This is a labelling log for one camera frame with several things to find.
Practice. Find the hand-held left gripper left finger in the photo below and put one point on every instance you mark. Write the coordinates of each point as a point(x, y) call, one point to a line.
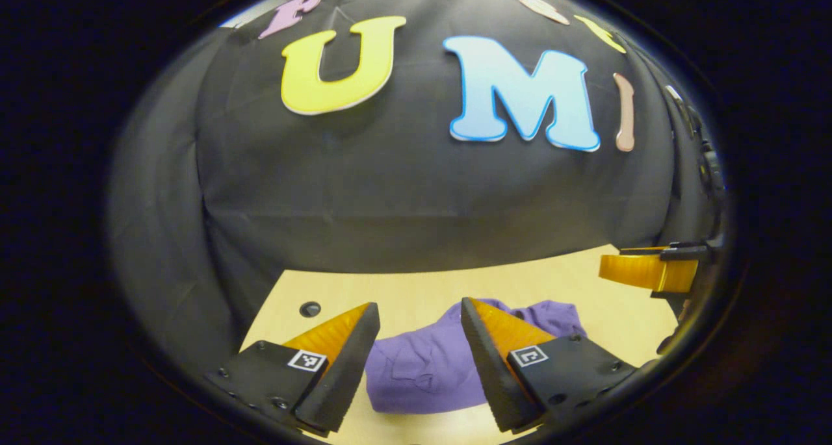
point(348, 367)

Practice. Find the purple knitted cardigan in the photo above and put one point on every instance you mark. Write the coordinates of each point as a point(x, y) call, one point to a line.
point(422, 373)

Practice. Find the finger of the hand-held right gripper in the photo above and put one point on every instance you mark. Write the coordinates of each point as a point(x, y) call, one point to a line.
point(643, 271)

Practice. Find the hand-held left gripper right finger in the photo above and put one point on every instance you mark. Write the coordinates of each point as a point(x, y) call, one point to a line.
point(484, 367)

